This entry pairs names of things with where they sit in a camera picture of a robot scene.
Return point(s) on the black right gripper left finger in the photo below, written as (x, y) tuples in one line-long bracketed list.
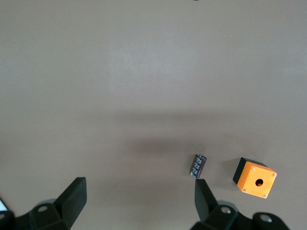
[(69, 201)]

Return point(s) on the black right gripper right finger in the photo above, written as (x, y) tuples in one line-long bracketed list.
[(204, 201)]

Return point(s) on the black cylindrical capacitor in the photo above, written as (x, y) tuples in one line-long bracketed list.
[(197, 166)]

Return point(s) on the orange black button enclosure box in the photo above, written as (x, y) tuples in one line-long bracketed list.
[(249, 177)]

